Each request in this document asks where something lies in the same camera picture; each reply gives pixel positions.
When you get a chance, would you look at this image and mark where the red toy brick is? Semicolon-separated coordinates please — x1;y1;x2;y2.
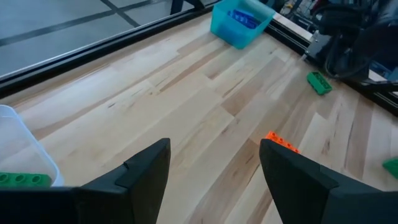
265;131;302;154

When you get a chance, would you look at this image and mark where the clear plastic bin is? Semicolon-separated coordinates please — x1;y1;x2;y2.
0;105;65;187

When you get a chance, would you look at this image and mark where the black frame clamp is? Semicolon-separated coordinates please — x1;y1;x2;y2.
170;0;206;15

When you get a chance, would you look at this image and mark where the teal plastic bin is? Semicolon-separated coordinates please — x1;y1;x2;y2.
210;0;276;50

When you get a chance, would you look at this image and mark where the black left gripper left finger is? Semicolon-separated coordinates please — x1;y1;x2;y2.
0;138;172;224

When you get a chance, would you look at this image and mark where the green toy brick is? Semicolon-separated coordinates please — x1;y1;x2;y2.
0;172;53;189
306;71;333;96
382;157;398;180

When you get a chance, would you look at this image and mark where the blue toy brick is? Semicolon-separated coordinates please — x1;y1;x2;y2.
228;8;256;21
239;15;262;30

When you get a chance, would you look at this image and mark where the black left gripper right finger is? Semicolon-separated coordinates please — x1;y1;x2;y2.
259;138;398;224

